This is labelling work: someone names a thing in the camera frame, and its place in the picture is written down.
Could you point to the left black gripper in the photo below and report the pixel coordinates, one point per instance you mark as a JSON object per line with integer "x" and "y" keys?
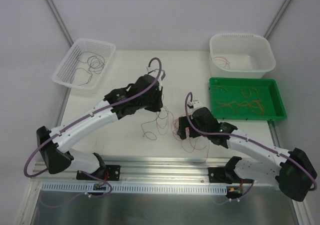
{"x": 155, "y": 103}

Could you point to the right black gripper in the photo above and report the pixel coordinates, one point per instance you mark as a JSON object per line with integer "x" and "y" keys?
{"x": 185, "y": 124}

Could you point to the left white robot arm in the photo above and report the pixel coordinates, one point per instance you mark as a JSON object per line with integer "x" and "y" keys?
{"x": 56, "y": 144}

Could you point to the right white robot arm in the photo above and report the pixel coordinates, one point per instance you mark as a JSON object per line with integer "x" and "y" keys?
{"x": 289, "y": 170}

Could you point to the green plastic tray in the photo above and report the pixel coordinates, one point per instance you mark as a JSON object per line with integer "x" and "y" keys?
{"x": 246, "y": 99}

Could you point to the white perforated plastic basket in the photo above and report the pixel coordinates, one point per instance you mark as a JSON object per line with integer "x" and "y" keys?
{"x": 85, "y": 65}

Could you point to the white plastic tub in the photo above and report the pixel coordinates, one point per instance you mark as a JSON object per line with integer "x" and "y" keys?
{"x": 240, "y": 55}

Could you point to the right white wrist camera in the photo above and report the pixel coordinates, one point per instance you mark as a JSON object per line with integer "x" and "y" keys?
{"x": 195, "y": 104}

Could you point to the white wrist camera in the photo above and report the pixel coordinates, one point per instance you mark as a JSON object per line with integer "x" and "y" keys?
{"x": 195, "y": 104}
{"x": 156, "y": 72}

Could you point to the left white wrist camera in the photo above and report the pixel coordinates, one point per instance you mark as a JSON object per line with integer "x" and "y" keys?
{"x": 156, "y": 72}

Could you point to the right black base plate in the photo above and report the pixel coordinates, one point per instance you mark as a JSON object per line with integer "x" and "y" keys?
{"x": 220, "y": 175}

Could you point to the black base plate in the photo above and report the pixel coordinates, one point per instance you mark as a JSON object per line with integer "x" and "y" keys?
{"x": 220, "y": 175}
{"x": 112, "y": 171}

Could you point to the aluminium mounting rail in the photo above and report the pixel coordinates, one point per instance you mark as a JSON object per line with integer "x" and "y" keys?
{"x": 179, "y": 171}

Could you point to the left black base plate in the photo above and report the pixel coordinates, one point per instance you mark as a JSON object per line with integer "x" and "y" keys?
{"x": 112, "y": 171}

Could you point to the white slotted cable duct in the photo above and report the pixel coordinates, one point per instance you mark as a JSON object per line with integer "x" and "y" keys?
{"x": 124, "y": 188}

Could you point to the left aluminium frame post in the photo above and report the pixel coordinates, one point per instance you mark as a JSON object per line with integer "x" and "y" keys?
{"x": 60, "y": 22}

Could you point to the aluminium frame post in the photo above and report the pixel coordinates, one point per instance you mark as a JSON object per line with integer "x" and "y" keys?
{"x": 60, "y": 22}
{"x": 277, "y": 18}

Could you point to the right aluminium frame post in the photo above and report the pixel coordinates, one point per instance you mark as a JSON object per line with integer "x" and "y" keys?
{"x": 277, "y": 18}

